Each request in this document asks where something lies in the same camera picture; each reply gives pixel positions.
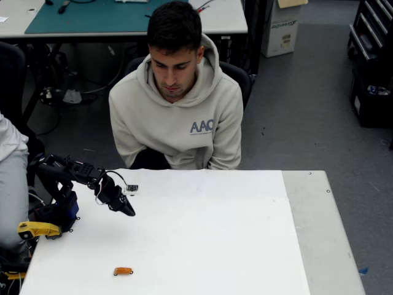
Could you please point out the white cardboard box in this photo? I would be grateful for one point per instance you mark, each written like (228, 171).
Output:
(279, 37)

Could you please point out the black hand tool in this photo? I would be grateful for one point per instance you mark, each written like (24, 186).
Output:
(62, 8)

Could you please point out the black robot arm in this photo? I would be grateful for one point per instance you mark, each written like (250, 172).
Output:
(83, 170)

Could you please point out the white workshop desk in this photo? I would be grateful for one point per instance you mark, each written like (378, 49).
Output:
(221, 21)

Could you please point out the person in white clothes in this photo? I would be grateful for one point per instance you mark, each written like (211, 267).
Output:
(12, 184)

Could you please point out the blue tape scrap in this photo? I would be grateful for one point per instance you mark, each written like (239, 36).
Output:
(363, 270)

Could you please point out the small white gripper camera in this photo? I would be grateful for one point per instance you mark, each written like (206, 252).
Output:
(132, 188)

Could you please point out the black storage bin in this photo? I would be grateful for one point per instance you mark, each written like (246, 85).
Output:
(368, 110)

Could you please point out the man in beige hoodie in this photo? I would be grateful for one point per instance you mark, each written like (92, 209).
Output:
(172, 123)

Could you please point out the red pen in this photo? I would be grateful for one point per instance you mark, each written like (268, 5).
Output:
(202, 8)

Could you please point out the orange carrot piece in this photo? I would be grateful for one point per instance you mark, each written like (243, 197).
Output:
(123, 270)

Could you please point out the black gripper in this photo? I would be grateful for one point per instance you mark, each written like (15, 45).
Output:
(120, 203)

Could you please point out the yellow bar clamp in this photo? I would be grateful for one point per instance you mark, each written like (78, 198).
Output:
(40, 228)

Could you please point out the black wheeled rack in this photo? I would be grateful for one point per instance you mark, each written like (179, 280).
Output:
(255, 37)

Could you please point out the white paper bag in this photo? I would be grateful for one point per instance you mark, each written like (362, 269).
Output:
(72, 96)

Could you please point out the teal cutting mat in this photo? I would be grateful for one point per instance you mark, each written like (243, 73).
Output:
(101, 18)

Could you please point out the white table cover sheet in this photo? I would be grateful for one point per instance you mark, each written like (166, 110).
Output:
(199, 230)

